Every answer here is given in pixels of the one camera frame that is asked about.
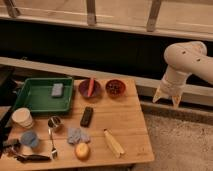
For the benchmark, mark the black remote block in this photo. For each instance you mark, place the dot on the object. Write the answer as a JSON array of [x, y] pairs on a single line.
[[86, 117]]

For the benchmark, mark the blue round lid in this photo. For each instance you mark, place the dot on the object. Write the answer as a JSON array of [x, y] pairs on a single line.
[[29, 138]]

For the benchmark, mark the yellow apple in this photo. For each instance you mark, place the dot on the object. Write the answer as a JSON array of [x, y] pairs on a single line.
[[82, 151]]

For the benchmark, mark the red carrot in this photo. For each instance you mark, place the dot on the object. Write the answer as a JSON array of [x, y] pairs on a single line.
[[90, 87]]

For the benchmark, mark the blue crumpled cloth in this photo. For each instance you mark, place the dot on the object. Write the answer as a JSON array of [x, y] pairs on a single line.
[[76, 135]]

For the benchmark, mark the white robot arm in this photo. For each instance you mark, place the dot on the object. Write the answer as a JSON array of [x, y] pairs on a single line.
[[183, 60]]

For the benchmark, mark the red orange bowl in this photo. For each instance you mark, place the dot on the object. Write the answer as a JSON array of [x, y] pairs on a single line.
[[115, 81]]

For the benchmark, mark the grey blue sponge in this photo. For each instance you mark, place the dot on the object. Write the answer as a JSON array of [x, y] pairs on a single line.
[[57, 90]]

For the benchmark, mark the yellow corn cob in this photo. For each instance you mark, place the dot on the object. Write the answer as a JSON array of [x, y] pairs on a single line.
[[113, 144]]

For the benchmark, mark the metal fork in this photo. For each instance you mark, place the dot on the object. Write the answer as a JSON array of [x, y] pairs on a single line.
[[54, 150]]

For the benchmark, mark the white paper cup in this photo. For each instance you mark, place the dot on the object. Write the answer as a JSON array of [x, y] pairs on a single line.
[[22, 117]]

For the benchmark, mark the purple bowl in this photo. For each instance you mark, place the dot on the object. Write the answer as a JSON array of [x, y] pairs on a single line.
[[83, 88]]

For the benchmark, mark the green plastic tray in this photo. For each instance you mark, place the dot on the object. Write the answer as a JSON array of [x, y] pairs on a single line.
[[36, 95]]

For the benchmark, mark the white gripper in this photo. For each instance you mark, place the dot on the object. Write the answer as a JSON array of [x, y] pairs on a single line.
[[171, 84]]

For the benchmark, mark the dark spatula tool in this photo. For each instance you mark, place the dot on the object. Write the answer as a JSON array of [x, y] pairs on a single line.
[[28, 158]]

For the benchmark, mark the metal cup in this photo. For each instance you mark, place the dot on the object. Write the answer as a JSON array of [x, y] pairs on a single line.
[[54, 123]]

